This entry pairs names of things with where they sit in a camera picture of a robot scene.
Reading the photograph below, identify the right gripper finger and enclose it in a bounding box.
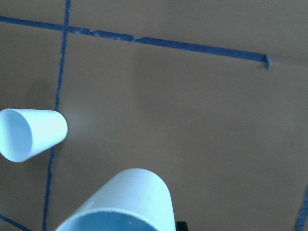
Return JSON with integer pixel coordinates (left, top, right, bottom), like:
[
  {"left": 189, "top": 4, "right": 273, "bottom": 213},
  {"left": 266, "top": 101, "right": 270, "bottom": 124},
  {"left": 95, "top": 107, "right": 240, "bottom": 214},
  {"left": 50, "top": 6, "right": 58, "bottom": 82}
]
[{"left": 176, "top": 221, "right": 188, "bottom": 231}]

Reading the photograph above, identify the light blue cup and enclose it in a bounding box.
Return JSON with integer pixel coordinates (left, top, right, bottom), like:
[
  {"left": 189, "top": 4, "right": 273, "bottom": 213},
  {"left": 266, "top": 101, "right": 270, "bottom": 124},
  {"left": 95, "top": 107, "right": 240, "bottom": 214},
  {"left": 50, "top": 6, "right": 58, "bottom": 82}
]
[
  {"left": 57, "top": 168, "right": 177, "bottom": 231},
  {"left": 0, "top": 109, "right": 68, "bottom": 163}
]

